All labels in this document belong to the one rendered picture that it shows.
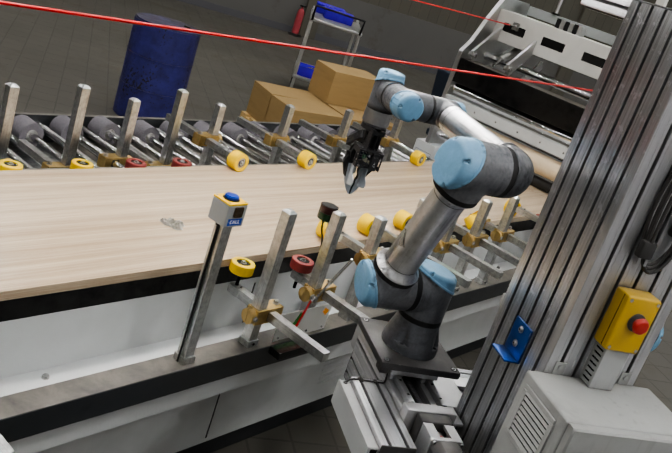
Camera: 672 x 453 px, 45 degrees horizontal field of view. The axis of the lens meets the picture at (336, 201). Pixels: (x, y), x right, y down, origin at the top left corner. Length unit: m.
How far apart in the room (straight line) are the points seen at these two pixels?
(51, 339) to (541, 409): 1.32
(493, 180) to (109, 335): 1.27
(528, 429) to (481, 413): 0.27
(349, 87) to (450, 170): 5.93
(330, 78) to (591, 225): 5.91
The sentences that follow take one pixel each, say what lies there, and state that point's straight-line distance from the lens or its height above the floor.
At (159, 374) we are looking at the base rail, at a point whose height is 0.70.
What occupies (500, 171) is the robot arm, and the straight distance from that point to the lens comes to 1.75.
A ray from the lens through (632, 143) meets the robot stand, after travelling 1.76.
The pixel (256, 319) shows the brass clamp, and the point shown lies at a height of 0.81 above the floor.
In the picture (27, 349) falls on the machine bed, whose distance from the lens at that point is 2.34.
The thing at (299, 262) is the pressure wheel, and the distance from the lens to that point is 2.74.
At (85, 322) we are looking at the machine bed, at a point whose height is 0.75.
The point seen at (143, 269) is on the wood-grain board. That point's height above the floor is 0.90.
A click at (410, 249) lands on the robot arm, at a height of 1.35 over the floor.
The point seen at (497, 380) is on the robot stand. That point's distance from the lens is 2.01.
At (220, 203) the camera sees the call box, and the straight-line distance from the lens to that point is 2.18.
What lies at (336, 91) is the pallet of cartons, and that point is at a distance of 7.57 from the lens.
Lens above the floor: 1.97
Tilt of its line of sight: 18 degrees down
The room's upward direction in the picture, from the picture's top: 19 degrees clockwise
